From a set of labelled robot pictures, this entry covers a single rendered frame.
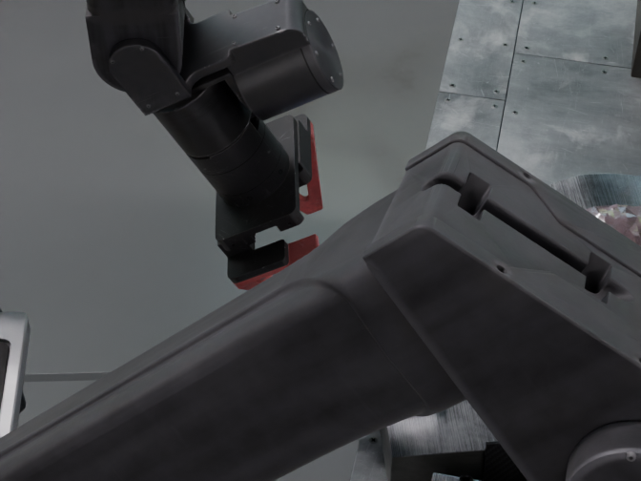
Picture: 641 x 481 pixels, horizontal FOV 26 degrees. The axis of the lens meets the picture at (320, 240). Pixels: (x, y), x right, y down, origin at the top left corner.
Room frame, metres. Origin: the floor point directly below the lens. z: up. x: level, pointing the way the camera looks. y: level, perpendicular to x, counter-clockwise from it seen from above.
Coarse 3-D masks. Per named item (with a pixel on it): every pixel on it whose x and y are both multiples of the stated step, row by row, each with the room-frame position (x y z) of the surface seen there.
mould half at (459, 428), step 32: (576, 192) 0.88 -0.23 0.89; (608, 192) 0.88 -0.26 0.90; (640, 192) 0.88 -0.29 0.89; (416, 416) 0.66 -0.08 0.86; (448, 416) 0.66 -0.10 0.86; (384, 448) 0.65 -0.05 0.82; (416, 448) 0.63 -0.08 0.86; (448, 448) 0.63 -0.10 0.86; (480, 448) 0.63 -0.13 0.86; (416, 480) 0.62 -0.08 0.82; (480, 480) 0.63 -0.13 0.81
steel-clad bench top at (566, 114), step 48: (480, 0) 1.28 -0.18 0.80; (528, 0) 1.28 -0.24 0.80; (576, 0) 1.28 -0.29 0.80; (624, 0) 1.28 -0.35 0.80; (480, 48) 1.19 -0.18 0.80; (528, 48) 1.19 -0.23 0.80; (576, 48) 1.19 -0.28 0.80; (624, 48) 1.19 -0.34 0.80; (480, 96) 1.11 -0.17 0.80; (528, 96) 1.11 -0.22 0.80; (576, 96) 1.11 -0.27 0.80; (624, 96) 1.11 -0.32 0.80; (432, 144) 1.04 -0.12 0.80; (528, 144) 1.04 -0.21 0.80; (576, 144) 1.04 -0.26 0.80; (624, 144) 1.04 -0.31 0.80; (384, 480) 0.63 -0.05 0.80
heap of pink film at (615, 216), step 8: (592, 208) 0.84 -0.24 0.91; (600, 208) 0.84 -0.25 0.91; (608, 208) 0.84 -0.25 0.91; (616, 208) 0.84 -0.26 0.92; (624, 208) 0.84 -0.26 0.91; (632, 208) 0.84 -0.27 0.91; (640, 208) 0.84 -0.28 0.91; (600, 216) 0.83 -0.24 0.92; (608, 216) 0.82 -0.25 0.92; (616, 216) 0.83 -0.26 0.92; (624, 216) 0.83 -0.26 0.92; (632, 216) 0.83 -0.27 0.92; (640, 216) 0.83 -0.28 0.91; (616, 224) 0.82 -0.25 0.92; (624, 224) 0.82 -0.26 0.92; (632, 224) 0.82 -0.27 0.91; (640, 224) 0.82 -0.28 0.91; (624, 232) 0.81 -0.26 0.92; (632, 232) 0.81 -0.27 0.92; (640, 232) 0.81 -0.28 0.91; (632, 240) 0.79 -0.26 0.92; (640, 240) 0.80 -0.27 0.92
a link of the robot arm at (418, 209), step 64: (448, 192) 0.29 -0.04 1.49; (512, 192) 0.30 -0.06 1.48; (320, 256) 0.29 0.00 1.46; (384, 256) 0.26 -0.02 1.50; (448, 256) 0.26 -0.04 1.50; (512, 256) 0.27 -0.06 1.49; (576, 256) 0.28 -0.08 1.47; (640, 256) 0.30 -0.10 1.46; (256, 320) 0.27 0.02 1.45; (320, 320) 0.26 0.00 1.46; (384, 320) 0.26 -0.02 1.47; (448, 320) 0.25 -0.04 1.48; (512, 320) 0.25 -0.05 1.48; (576, 320) 0.25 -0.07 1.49; (640, 320) 0.26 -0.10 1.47; (128, 384) 0.28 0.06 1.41; (192, 384) 0.27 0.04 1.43; (256, 384) 0.26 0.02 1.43; (320, 384) 0.26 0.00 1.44; (384, 384) 0.25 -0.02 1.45; (448, 384) 0.25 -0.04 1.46; (512, 384) 0.24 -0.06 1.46; (576, 384) 0.24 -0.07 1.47; (640, 384) 0.23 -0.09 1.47; (0, 448) 0.28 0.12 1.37; (64, 448) 0.27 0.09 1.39; (128, 448) 0.26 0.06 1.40; (192, 448) 0.26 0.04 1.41; (256, 448) 0.25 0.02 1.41; (320, 448) 0.25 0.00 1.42; (512, 448) 0.23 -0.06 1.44
